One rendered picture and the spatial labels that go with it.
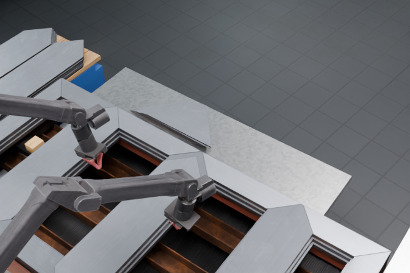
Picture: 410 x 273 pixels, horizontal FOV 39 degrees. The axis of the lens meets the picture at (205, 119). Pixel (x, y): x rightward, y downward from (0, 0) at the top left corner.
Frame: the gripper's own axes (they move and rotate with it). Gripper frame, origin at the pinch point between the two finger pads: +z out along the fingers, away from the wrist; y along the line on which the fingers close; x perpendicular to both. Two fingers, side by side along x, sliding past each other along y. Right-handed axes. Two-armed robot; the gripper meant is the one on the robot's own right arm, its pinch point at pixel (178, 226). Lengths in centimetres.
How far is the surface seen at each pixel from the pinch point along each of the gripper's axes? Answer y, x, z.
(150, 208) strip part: 14.5, -4.5, 11.5
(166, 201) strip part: 12.0, -10.5, 10.9
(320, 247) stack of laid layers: -40.2, -28.3, 1.5
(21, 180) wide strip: 61, 14, 23
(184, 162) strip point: 18.4, -29.0, 12.2
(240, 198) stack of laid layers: -7.8, -28.2, 7.7
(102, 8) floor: 196, -177, 142
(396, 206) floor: -60, -131, 81
